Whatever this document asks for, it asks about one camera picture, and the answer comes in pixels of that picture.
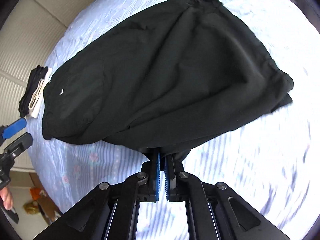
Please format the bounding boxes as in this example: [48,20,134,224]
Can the black pants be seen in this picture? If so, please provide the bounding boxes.
[42,0,294,159]

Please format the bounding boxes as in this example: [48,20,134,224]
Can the person's left hand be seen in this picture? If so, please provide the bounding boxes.
[0,187,14,211]

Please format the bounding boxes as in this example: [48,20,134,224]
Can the folded cream garment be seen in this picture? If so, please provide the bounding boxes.
[27,68,53,119]

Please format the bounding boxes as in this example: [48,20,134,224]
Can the folded black garment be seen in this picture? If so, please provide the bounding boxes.
[18,65,49,118]

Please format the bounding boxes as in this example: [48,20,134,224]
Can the white louvered wardrobe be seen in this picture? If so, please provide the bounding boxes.
[0,0,107,173]

